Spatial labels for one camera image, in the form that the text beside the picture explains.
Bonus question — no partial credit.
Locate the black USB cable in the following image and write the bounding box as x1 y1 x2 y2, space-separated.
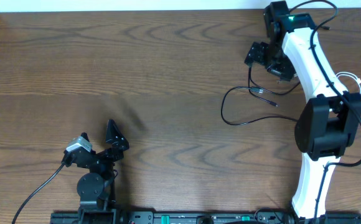
220 86 299 126
248 65 301 108

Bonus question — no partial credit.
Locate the white USB cable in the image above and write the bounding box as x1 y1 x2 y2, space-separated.
335 72 361 96

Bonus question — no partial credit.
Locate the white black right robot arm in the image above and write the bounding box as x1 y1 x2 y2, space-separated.
245 3 361 223

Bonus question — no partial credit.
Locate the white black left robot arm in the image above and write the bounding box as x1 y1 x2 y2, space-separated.
62 119 129 224

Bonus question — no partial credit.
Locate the black left camera cable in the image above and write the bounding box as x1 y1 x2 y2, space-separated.
11 161 67 224

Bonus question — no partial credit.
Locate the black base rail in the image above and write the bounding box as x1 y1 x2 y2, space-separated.
49 210 361 224

